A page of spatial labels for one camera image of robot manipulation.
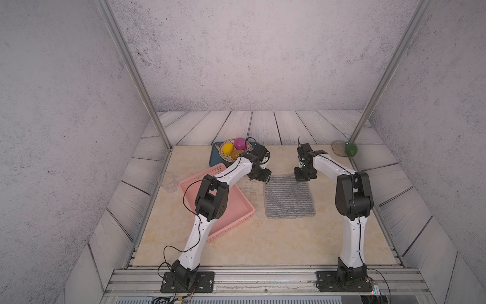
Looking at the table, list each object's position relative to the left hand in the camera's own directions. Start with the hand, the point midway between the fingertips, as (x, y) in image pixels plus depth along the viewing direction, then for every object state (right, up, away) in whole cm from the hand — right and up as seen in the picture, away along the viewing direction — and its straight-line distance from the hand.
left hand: (267, 178), depth 100 cm
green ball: (+53, +16, +16) cm, 57 cm away
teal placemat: (-30, +11, +15) cm, 35 cm away
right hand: (+18, +1, +1) cm, 18 cm away
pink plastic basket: (-14, -14, -6) cm, 21 cm away
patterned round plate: (-22, +11, +15) cm, 29 cm away
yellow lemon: (-22, +17, +15) cm, 31 cm away
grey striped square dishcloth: (+9, -9, -2) cm, 13 cm away
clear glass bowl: (+47, +17, +19) cm, 53 cm away
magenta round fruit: (-15, +19, +11) cm, 27 cm away
